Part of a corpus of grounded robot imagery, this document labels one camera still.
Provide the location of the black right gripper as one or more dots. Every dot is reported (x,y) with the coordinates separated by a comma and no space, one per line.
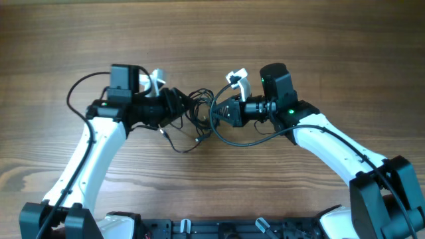
(238,118)

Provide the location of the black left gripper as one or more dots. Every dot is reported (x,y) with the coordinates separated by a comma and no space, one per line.
(170,107)

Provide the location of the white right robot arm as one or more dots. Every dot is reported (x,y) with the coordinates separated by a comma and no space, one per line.
(386,200)

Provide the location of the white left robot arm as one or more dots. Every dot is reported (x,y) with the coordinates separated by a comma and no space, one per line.
(134,98)

